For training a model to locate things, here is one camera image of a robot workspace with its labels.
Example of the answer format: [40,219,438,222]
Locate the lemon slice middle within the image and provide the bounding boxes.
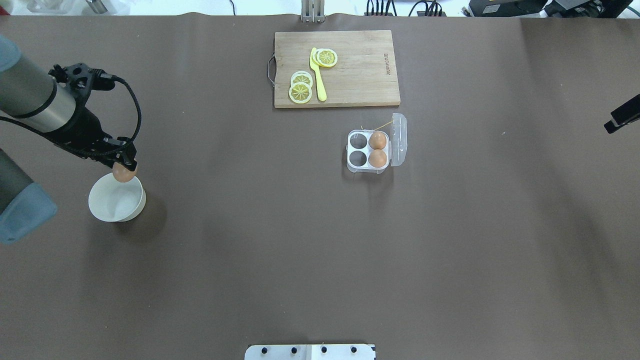
[290,70,314,87]

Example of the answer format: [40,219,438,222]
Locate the brown egg in box front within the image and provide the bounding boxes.
[368,149,387,169]

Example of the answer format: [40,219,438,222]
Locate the yellow plastic knife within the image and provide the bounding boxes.
[309,47,327,102]

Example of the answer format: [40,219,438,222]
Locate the brown egg in box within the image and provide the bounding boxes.
[368,131,388,150]
[368,149,387,169]

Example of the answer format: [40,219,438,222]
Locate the lemon slice by knife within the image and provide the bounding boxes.
[312,48,338,68]

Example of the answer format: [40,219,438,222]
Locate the lemon slice top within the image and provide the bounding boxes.
[288,82,313,105]

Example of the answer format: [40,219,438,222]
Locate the wooden cutting board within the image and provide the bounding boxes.
[273,30,401,109]

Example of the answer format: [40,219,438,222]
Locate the clear plastic egg box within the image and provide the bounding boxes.
[345,112,409,174]

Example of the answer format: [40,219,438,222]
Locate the brown egg from bowl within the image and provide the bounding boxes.
[112,162,137,183]

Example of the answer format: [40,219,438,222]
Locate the white bowl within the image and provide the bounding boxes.
[87,173,147,223]

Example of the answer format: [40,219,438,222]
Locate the brown egg in box rear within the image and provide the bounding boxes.
[368,131,388,150]

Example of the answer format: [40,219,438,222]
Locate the white camera stand base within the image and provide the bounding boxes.
[244,343,377,360]

